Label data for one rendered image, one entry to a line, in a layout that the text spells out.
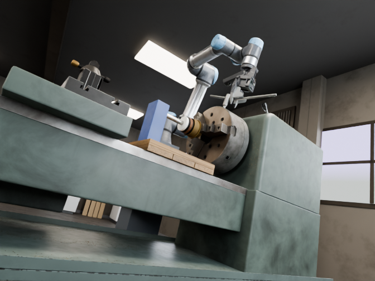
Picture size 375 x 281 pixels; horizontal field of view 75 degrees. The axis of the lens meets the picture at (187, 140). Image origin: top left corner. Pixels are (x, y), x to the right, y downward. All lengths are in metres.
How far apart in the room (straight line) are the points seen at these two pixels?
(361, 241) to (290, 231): 2.16
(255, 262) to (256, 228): 0.13
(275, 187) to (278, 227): 0.18
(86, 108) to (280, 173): 0.91
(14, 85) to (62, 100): 0.10
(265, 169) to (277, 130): 0.21
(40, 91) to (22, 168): 0.19
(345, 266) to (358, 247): 0.26
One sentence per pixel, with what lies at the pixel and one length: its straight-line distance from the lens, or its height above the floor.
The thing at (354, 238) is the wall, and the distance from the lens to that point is 3.47.
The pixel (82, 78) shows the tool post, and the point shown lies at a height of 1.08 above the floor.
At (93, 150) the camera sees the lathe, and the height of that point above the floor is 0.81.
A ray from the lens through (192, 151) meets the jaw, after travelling 1.15.
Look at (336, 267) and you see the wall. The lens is 3.55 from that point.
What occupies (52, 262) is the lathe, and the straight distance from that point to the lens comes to 0.60.
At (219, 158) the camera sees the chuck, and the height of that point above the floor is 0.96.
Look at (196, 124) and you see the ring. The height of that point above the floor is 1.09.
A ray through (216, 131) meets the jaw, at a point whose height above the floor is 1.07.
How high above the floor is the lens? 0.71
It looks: 16 degrees up
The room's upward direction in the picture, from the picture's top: 13 degrees clockwise
